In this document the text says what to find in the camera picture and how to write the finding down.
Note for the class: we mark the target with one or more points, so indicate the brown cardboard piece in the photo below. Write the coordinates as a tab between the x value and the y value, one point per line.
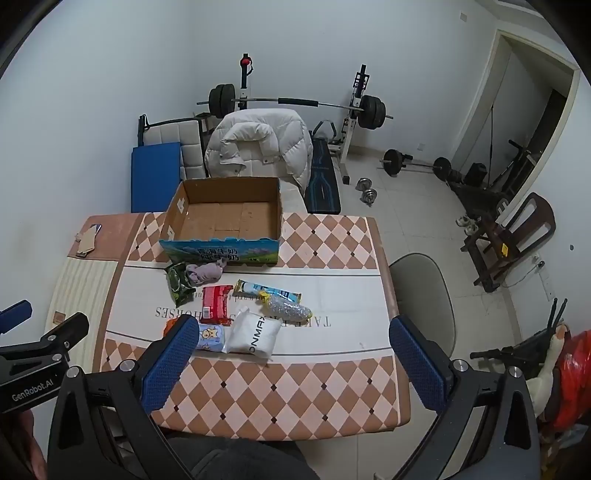
85	244

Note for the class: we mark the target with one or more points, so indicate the black exercise machine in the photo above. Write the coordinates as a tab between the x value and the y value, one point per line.
480	194

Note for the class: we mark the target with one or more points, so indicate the person's dark clothing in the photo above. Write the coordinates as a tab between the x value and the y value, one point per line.
240	461

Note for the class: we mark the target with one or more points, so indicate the black metal frame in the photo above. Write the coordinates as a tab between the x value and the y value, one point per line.
141	131

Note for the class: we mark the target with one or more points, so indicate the dark wooden chair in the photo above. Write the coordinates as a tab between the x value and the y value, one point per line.
535	221

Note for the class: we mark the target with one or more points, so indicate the red plastic bag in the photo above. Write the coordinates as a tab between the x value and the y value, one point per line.
575	383

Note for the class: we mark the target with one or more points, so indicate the long barbell with black plates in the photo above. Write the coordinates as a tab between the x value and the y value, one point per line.
300	101

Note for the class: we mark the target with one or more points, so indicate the printed cardboard box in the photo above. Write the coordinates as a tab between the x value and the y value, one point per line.
221	217

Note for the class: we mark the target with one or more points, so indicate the cream striped table mat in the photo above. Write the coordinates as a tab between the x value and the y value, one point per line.
83	295

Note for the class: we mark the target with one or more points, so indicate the white pouch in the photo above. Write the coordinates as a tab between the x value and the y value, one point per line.
254	337

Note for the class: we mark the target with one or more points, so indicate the black weight bench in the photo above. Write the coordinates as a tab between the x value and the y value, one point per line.
323	184

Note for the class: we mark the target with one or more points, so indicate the white bench press rack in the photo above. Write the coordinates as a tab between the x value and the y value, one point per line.
353	129

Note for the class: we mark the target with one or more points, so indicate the white shoe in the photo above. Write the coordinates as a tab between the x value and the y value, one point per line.
471	227
461	221

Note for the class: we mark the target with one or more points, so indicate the white goose plush toy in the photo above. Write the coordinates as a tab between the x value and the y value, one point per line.
542	387

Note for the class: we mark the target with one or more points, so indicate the short barbell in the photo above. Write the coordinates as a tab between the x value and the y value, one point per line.
392	161

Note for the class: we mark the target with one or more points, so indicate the long blue white packet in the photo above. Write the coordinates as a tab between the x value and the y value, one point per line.
251	288

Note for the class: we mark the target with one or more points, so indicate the white tufted padded board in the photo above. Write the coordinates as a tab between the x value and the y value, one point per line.
191	152

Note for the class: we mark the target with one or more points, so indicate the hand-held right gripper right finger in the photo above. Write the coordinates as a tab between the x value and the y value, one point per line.
418	369

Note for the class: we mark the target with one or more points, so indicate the white puffer jacket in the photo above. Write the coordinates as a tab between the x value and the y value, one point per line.
258	147

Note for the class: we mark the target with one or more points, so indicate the blue tissue pack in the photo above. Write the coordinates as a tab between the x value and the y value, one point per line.
211	338

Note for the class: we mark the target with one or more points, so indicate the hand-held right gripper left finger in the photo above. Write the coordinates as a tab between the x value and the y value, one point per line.
171	364

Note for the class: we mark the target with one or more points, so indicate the white door frame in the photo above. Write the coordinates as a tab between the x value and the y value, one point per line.
494	92

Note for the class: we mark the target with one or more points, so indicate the green snack packet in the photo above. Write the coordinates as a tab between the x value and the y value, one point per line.
179	286

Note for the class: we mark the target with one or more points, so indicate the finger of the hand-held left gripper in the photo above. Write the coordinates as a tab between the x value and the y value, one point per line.
14	314
69	330

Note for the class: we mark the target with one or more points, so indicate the yellow clear bead packet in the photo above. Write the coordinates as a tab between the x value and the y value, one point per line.
286	308

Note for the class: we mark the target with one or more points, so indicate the black router antennas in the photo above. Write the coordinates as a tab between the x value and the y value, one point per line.
554	314

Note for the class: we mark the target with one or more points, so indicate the smartphone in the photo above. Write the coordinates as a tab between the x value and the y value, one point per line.
96	228

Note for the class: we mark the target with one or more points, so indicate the person's left forearm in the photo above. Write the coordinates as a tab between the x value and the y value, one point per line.
25	443

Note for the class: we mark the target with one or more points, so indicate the grey round chair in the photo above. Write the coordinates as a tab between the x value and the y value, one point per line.
420	290

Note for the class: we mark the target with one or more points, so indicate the small brown scrap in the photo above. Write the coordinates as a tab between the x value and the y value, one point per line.
58	317

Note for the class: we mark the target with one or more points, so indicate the red packet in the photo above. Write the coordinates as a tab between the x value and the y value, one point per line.
216	304

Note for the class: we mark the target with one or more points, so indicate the checked tablecloth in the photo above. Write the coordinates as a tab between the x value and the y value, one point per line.
295	277

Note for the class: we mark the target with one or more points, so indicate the orange packet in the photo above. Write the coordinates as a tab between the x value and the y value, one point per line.
171	326

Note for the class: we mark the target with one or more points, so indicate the pink sock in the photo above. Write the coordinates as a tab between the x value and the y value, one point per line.
205	273

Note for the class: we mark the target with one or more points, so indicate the chrome dumbbell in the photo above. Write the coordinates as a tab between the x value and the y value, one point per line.
361	183
368	197

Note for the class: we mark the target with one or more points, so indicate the blue folded mat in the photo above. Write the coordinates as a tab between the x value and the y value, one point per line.
154	177

